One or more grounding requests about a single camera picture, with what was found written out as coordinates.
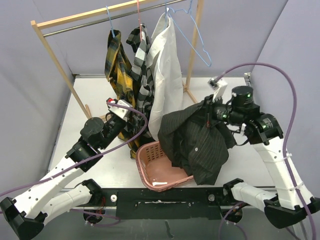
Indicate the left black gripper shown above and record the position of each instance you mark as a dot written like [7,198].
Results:
[133,125]

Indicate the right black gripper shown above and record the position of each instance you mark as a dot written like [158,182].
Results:
[209,101]

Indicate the dark pinstriped shirt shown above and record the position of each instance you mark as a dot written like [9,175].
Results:
[193,142]

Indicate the light blue wire hanger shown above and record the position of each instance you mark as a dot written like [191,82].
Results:
[196,31]

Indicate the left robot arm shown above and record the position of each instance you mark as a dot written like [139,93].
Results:
[29,212]

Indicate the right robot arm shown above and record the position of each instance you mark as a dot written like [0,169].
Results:
[292,201]

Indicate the yellow plaid shirt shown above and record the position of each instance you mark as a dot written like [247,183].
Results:
[117,72]

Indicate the black white checked shirt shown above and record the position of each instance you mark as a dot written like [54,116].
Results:
[140,72]

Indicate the blue hanger of yellow shirt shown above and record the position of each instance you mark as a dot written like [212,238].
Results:
[110,22]

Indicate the blue hanger of white shirt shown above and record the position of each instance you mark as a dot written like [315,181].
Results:
[166,20]

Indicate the pink hanger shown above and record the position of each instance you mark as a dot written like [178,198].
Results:
[139,19]

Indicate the pink plastic laundry basket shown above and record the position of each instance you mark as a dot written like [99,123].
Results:
[156,170]

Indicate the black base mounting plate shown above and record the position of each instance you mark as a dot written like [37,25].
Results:
[178,203]

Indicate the metal hanging rod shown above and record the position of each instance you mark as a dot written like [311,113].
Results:
[103,20]

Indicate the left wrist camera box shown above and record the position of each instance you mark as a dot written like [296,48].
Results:
[120,108]

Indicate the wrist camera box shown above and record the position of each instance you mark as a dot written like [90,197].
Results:
[219,86]
[120,108]

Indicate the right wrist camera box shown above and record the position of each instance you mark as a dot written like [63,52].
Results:
[219,86]

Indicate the wooden clothes rack frame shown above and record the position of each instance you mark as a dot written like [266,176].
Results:
[38,27]

